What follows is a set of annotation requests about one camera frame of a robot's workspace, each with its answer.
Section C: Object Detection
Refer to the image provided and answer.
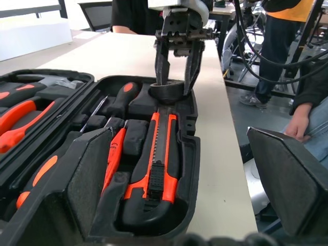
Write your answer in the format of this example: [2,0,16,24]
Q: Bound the black metal desk frame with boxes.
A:
[208,4,239,78]

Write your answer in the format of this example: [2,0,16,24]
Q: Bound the slotted screwdriver orange black handle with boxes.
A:
[7,151,74,219]

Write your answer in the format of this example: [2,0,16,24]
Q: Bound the black mesh chair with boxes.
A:
[77,2,115,34]

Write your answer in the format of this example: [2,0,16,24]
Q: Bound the pliers with orange handles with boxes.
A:
[0,98,58,155]

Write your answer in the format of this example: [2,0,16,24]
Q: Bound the person in yellow shirt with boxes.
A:
[239,0,316,110]

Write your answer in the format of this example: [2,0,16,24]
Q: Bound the black tool case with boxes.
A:
[0,69,201,246]

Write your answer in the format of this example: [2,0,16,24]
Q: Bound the seated bystander bare hand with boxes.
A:
[284,103,312,142]

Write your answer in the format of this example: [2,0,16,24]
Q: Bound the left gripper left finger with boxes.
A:
[0,127,114,246]

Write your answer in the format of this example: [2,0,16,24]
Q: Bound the black electrical tape roll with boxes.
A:
[149,79,192,106]

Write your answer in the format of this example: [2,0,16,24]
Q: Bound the orange black utility knife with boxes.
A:
[121,112,180,228]

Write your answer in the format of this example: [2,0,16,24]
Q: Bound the long white cardboard box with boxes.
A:
[0,19,73,63]

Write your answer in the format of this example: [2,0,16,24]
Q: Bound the Phillips screwdriver orange black handle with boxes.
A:
[79,81,140,134]

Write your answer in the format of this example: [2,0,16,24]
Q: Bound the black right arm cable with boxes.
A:
[234,0,328,86]

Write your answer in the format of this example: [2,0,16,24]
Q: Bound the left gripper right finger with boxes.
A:
[246,126,328,237]

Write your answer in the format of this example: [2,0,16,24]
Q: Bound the seated person in jeans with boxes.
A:
[289,58,328,163]

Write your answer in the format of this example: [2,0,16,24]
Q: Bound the person in black shirt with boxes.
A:
[110,0,165,35]

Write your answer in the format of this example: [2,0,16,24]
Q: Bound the orange test pen screwdriver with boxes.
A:
[100,126,128,198]

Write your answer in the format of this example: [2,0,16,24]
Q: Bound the claw hammer orange black handle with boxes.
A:
[0,74,86,109]

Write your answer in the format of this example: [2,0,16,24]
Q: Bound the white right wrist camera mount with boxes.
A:
[148,0,212,27]

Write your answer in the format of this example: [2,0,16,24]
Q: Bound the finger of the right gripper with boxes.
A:
[182,40,206,96]
[154,40,171,86]

